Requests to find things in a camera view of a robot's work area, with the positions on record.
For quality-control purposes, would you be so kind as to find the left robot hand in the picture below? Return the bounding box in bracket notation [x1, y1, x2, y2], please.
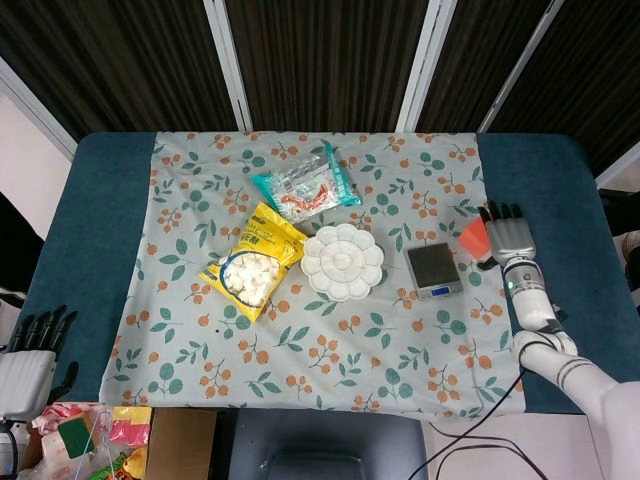
[0, 304, 80, 419]

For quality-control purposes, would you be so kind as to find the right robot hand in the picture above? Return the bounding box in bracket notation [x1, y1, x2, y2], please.
[477, 200, 539, 271]

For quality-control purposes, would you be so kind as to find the silver digital scale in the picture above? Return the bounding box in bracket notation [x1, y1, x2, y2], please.
[405, 242, 464, 302]

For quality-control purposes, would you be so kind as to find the green sponge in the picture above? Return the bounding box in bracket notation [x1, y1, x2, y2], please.
[57, 417, 95, 459]

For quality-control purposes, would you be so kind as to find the pink yellow package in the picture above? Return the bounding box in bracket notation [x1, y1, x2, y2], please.
[109, 406, 152, 445]

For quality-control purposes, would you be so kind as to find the brown cardboard box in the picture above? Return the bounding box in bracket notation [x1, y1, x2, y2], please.
[149, 407, 219, 480]

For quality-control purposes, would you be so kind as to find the teal table cover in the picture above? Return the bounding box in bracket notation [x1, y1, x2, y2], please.
[24, 130, 626, 416]

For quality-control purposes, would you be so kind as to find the white flower-shaped palette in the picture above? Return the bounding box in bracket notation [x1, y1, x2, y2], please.
[300, 223, 386, 304]

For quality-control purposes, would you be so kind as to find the teal clear snack bag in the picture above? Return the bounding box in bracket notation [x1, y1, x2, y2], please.
[249, 140, 363, 221]

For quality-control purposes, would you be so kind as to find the floral print tablecloth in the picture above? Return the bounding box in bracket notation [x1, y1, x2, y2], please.
[99, 130, 529, 419]

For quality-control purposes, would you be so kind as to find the yellow marshmallow bag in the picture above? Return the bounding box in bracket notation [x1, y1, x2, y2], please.
[198, 201, 309, 324]

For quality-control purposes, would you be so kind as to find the black padded seat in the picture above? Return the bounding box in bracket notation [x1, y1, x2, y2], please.
[217, 409, 426, 480]

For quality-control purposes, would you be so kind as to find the black cable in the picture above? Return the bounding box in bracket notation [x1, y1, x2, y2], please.
[409, 368, 595, 480]

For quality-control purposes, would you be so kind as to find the white screen frame post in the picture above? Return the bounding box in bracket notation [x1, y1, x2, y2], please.
[0, 54, 80, 162]
[397, 0, 447, 133]
[477, 0, 567, 134]
[202, 0, 254, 132]

